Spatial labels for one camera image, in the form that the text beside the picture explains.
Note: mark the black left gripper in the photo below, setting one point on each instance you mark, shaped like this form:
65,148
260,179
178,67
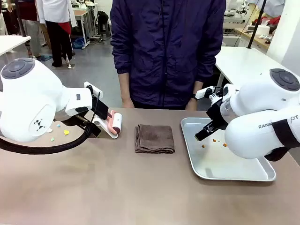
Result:
101,109

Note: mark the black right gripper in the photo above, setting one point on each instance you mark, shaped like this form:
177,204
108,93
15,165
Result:
218,114

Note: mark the pink white lint roller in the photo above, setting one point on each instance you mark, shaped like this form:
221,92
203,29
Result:
116,122

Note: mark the brown cloth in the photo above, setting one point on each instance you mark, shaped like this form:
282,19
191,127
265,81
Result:
154,139

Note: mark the person left forearm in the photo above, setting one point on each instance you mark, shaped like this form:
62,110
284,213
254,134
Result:
197,87

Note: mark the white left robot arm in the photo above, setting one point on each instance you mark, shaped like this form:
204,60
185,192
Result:
28,100

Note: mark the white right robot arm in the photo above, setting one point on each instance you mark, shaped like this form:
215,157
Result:
257,112

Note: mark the person right forearm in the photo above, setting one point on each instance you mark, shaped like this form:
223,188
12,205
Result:
124,86

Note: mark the person left hand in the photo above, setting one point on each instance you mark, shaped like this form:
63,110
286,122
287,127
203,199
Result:
191,104

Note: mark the person right hand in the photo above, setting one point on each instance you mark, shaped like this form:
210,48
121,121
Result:
128,103

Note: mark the white folded roller stand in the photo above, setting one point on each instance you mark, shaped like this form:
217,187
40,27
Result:
104,129

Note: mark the yellow paper scrap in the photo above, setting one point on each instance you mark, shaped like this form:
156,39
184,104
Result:
66,132

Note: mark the silver metal tray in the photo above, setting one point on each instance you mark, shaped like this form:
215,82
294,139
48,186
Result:
222,164

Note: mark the black wrist watch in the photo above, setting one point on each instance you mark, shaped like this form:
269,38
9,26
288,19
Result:
194,96

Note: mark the white paper scrap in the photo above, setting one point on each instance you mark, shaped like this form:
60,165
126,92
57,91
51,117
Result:
49,130

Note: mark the large white table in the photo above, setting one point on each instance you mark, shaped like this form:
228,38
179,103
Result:
241,63

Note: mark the blue plastic bag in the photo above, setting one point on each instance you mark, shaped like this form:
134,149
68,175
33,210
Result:
78,43

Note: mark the blue floor mat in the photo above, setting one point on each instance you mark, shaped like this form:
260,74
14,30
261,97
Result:
43,57

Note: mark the person torso blue jacket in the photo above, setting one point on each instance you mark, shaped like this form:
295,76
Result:
166,51

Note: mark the bystander white coat red apron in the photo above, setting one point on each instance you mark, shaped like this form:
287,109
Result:
58,30

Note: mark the grey stool with black bag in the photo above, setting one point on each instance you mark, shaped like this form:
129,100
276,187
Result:
103,23

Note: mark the wooden workbench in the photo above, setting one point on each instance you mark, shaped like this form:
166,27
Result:
254,37

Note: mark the bystander grey trousers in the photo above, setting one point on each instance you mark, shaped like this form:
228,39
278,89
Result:
31,28

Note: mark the white side table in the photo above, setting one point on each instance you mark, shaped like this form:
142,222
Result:
11,43

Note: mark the black pole with base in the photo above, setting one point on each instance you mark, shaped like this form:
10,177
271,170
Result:
256,23

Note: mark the white lab equipment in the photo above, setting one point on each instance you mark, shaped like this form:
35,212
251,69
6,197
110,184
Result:
236,9

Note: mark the red cloth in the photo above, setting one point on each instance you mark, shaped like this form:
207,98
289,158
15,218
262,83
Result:
275,21

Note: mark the black thin stand pole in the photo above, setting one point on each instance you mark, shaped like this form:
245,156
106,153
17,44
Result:
20,18

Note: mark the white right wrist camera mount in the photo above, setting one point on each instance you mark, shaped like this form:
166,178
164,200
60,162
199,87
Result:
202,92

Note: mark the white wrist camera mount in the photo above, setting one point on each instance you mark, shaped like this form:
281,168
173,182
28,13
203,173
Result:
93,87
202,92

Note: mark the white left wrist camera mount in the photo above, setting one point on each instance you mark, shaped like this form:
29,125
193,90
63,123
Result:
93,87

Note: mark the background desk white frame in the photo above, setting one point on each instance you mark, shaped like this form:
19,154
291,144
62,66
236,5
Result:
82,23

